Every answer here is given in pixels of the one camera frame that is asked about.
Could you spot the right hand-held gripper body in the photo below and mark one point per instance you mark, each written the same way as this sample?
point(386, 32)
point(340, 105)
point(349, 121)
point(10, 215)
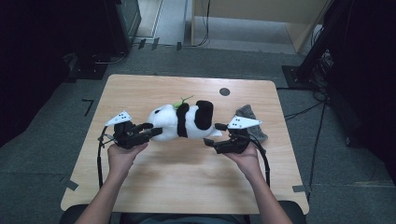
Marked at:
point(238, 144)

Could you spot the grey floor tape strip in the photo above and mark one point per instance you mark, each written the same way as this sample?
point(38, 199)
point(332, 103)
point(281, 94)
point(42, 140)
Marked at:
point(71, 185)
point(300, 188)

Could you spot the light wooden shelf unit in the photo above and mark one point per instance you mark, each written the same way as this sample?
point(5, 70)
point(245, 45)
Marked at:
point(249, 9)

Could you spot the person's right hand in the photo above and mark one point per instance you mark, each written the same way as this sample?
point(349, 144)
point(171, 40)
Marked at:
point(250, 163)

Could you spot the black cabinet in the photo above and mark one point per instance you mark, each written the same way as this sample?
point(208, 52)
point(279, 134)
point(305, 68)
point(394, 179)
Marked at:
point(121, 25)

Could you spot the black floor base plate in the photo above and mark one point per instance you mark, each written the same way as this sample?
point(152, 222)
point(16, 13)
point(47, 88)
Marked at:
point(90, 73)

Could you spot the grey furry cloth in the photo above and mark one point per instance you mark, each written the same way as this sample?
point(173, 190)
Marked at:
point(247, 112)

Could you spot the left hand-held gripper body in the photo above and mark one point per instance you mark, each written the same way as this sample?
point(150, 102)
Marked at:
point(127, 137)

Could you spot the small dark floor tape piece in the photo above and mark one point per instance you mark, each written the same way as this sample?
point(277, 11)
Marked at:
point(179, 46)
point(155, 43)
point(142, 43)

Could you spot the black metal stand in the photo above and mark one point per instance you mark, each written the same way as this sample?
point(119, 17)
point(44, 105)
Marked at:
point(311, 59)

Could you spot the round dark table grommet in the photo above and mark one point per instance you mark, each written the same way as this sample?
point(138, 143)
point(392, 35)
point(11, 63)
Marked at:
point(224, 91)

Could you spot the person's left hand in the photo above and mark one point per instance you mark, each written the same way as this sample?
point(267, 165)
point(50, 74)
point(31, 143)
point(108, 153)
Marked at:
point(121, 161)

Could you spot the panda plush toy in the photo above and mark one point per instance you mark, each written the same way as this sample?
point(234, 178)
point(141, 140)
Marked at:
point(165, 121)

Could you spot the person's dark clothing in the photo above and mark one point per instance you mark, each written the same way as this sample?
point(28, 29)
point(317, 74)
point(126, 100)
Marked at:
point(186, 220)

